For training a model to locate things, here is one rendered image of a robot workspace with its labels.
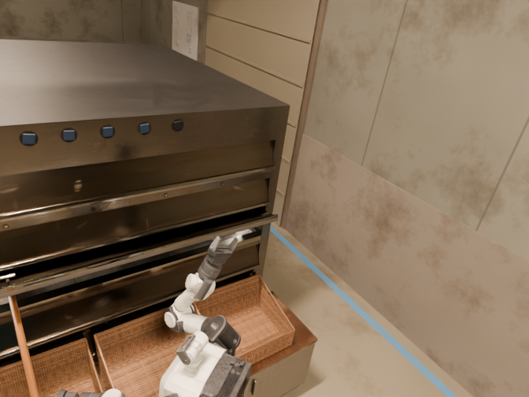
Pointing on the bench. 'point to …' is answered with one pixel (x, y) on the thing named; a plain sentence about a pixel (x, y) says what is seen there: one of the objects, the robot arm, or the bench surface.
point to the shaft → (24, 348)
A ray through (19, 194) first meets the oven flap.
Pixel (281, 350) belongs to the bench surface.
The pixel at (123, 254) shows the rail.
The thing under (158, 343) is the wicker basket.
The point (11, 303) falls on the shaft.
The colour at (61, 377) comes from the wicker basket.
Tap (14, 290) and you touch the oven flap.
